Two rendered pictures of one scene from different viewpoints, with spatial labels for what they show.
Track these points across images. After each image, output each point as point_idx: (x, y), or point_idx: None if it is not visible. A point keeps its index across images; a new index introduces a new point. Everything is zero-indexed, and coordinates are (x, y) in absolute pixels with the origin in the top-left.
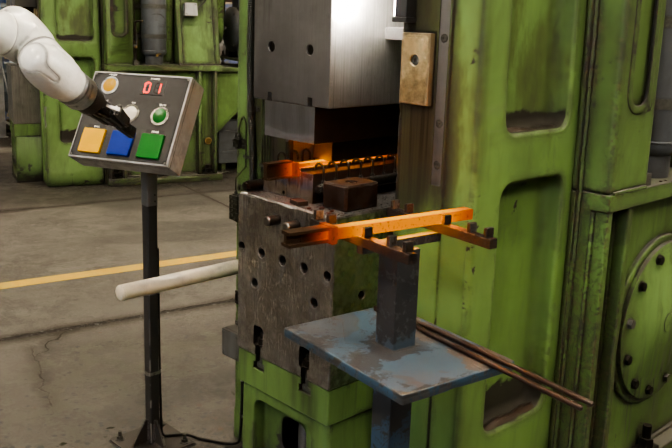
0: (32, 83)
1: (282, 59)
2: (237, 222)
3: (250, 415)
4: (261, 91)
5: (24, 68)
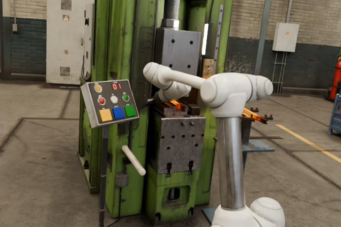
0: (183, 95)
1: (176, 70)
2: (124, 133)
3: (161, 195)
4: None
5: (188, 89)
